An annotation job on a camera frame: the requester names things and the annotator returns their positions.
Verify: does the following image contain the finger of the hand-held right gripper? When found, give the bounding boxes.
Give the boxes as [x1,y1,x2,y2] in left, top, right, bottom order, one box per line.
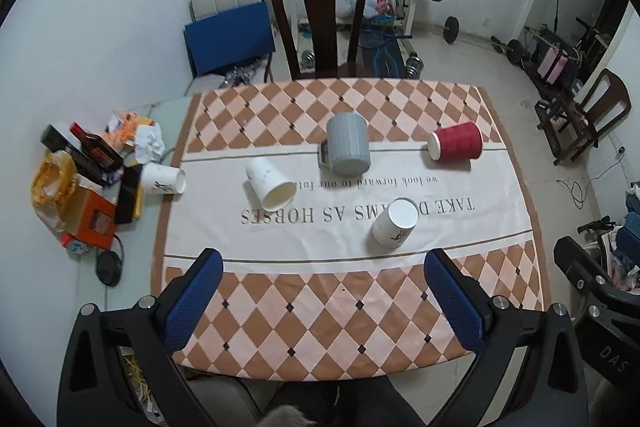
[552,235,617,309]

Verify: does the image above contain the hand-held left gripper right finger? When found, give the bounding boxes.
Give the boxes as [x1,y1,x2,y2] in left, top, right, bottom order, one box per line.
[424,248,588,427]

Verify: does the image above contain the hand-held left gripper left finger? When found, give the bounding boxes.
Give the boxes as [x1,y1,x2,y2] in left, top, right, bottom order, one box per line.
[57,248,224,427]

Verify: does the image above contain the white paper cup black logo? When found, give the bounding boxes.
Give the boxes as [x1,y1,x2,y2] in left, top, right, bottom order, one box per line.
[371,199,420,250]
[139,162,187,196]

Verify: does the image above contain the plain white paper cup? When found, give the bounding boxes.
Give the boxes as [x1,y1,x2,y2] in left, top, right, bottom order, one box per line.
[244,157,298,210]

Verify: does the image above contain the red paper cup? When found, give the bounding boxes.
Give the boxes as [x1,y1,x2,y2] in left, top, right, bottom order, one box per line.
[426,122,484,164]

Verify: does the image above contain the blue bag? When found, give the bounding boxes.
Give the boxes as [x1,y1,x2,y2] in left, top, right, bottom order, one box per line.
[615,212,640,259]

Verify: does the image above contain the black round disc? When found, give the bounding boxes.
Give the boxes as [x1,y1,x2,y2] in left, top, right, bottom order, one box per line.
[96,249,124,288]

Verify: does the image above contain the grey stool seat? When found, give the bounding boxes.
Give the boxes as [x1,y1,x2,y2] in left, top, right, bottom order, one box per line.
[186,377,262,427]

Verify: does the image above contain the checkered tablecloth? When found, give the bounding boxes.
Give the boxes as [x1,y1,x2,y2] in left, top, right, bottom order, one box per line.
[151,77,551,383]

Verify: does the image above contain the black flat box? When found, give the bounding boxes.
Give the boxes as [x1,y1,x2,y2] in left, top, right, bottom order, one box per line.
[115,166,146,224]

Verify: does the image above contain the orange box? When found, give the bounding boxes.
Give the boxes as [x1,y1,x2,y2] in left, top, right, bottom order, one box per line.
[62,187,119,251]

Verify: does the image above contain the grey furry thing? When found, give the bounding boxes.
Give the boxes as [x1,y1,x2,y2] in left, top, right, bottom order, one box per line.
[256,404,317,427]

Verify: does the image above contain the crumpled white paper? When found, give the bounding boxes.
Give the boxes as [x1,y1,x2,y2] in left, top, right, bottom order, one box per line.
[132,123,166,166]

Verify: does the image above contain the long black box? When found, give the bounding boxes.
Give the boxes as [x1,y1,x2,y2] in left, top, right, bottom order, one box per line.
[41,124,117,186]

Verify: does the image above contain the dark wooden chair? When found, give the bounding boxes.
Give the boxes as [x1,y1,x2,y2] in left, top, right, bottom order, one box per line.
[537,68,632,166]
[270,0,368,82]

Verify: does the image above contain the orange snack wrappers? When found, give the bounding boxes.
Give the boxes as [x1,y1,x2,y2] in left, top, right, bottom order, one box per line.
[105,109,154,152]

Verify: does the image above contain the dark glass bottle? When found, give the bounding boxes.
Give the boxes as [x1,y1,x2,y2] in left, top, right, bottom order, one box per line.
[70,122,124,168]

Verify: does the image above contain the yellow plastic bag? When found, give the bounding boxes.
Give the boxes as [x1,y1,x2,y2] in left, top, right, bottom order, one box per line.
[32,150,81,239]

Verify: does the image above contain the grey ribbed mug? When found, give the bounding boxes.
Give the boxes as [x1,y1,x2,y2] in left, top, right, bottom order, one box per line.
[317,112,372,178]

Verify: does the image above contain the pink cloth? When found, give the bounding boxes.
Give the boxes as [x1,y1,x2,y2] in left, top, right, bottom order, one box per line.
[537,48,571,84]

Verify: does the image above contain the blue weight bench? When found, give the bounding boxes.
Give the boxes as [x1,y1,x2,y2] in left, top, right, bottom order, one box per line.
[360,19,409,80]

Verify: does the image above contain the small barbell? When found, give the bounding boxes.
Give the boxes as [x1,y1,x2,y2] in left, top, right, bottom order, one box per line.
[442,17,524,64]

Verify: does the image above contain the white plastic bag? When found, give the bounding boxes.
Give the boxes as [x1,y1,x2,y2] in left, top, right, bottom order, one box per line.
[362,0,399,18]

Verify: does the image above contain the black floor cable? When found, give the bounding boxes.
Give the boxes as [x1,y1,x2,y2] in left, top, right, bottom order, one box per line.
[557,177,594,210]

